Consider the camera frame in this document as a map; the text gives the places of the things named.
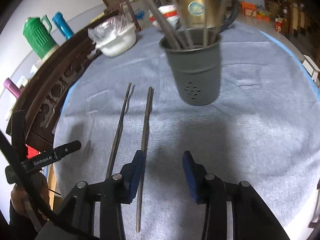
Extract clear plastic bag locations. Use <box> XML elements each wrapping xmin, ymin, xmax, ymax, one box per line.
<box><xmin>87</xmin><ymin>16</ymin><xmax>132</xmax><ymax>44</ymax></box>

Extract gold electric kettle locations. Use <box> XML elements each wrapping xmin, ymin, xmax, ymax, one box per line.
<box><xmin>178</xmin><ymin>0</ymin><xmax>240</xmax><ymax>32</ymax></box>

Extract orange boxes on floor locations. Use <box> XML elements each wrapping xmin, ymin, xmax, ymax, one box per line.
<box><xmin>240</xmin><ymin>1</ymin><xmax>271</xmax><ymax>22</ymax></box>

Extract purple bottle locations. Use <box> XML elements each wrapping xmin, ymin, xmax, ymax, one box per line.
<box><xmin>3</xmin><ymin>78</ymin><xmax>21</xmax><ymax>98</ymax></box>

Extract blue thermos bottle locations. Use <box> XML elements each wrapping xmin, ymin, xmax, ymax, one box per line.
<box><xmin>52</xmin><ymin>11</ymin><xmax>74</xmax><ymax>40</ymax></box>

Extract grey perforated utensil holder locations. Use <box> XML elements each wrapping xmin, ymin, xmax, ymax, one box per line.
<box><xmin>159</xmin><ymin>28</ymin><xmax>221</xmax><ymax>106</ymax></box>

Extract red white stacked bowls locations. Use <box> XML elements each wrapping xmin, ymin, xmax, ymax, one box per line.
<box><xmin>149</xmin><ymin>4</ymin><xmax>180</xmax><ymax>32</ymax></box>

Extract dark chopstick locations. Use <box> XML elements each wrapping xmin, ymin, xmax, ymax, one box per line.
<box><xmin>144</xmin><ymin>0</ymin><xmax>181</xmax><ymax>50</ymax></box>
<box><xmin>136</xmin><ymin>87</ymin><xmax>153</xmax><ymax>233</ymax></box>
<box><xmin>203</xmin><ymin>0</ymin><xmax>208</xmax><ymax>47</ymax></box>
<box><xmin>159</xmin><ymin>0</ymin><xmax>194</xmax><ymax>49</ymax></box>
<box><xmin>211</xmin><ymin>0</ymin><xmax>227</xmax><ymax>43</ymax></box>
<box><xmin>106</xmin><ymin>82</ymin><xmax>131</xmax><ymax>179</ymax></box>

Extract small white stool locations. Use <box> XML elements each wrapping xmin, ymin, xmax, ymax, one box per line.
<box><xmin>302</xmin><ymin>55</ymin><xmax>320</xmax><ymax>88</ymax></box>

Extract dark carved wooden bench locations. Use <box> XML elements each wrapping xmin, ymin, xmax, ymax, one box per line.
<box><xmin>5</xmin><ymin>10</ymin><xmax>141</xmax><ymax>153</ymax></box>

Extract blue under cloth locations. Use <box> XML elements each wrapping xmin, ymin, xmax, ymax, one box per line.
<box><xmin>260</xmin><ymin>31</ymin><xmax>320</xmax><ymax>93</ymax></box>

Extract green thermos jug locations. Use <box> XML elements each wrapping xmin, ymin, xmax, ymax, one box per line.
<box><xmin>23</xmin><ymin>15</ymin><xmax>57</xmax><ymax>59</ymax></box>

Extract wooden chair behind table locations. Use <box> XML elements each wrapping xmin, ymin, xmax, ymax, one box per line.
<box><xmin>103</xmin><ymin>0</ymin><xmax>142</xmax><ymax>32</ymax></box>

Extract white ceramic pot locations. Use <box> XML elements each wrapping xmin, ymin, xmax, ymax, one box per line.
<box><xmin>95</xmin><ymin>23</ymin><xmax>137</xmax><ymax>57</ymax></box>

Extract person left hand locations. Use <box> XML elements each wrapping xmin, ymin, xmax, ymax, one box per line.
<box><xmin>10</xmin><ymin>172</ymin><xmax>50</xmax><ymax>226</ymax></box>

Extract grey table cloth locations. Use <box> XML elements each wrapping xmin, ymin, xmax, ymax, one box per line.
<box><xmin>54</xmin><ymin>23</ymin><xmax>319</xmax><ymax>239</ymax></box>

